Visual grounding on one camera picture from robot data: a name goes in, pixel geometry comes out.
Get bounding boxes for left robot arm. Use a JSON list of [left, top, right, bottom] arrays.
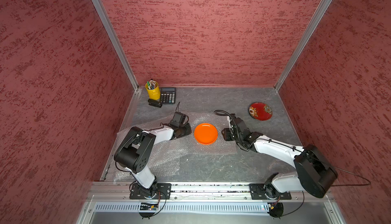
[[114, 123, 192, 199]]

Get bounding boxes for bubble pink plate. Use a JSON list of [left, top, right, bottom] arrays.
[[115, 121, 196, 171]]

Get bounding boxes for red floral dinner plate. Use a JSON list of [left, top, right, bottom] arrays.
[[248, 102, 272, 121]]

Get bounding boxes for perforated cable duct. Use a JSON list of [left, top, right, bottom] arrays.
[[94, 202, 269, 215]]

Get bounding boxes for bubble orange plate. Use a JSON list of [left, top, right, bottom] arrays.
[[163, 111, 237, 157]]

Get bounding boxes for orange dinner plate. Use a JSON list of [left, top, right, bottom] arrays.
[[194, 123, 218, 145]]

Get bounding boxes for clear bubble wrap sheet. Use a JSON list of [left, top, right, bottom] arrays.
[[105, 155, 179, 182]]

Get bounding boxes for yellow pen cup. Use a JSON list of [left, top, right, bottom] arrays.
[[145, 84, 161, 100]]

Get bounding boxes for black calculator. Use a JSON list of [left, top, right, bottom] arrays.
[[160, 87, 176, 105]]

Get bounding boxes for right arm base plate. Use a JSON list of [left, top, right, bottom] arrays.
[[248, 183, 292, 201]]

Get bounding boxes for pens in cup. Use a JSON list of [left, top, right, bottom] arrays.
[[146, 79, 158, 90]]

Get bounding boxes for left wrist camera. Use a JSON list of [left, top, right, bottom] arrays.
[[169, 111, 188, 128]]

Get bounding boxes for aluminium front rail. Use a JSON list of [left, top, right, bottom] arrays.
[[87, 181, 335, 203]]

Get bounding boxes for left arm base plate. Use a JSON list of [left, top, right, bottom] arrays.
[[129, 183, 172, 200]]

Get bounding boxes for black stapler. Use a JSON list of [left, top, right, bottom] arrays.
[[148, 99, 163, 108]]

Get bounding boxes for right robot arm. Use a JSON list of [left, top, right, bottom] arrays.
[[222, 128, 338, 200]]

